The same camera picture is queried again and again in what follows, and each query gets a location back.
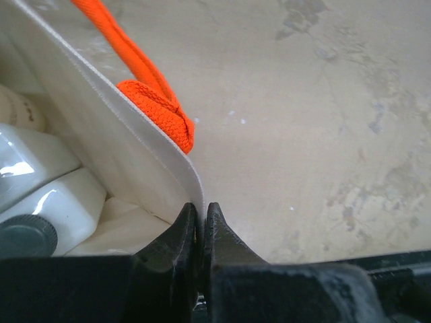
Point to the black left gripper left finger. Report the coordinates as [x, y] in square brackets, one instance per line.
[164, 279]

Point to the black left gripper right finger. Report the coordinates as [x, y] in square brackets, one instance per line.
[242, 287]

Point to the white square bottle dark cap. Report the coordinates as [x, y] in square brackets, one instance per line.
[29, 160]

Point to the canvas bag orange handles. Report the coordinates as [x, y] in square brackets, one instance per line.
[148, 178]

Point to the beige bottle beige cap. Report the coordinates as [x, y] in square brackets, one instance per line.
[18, 111]

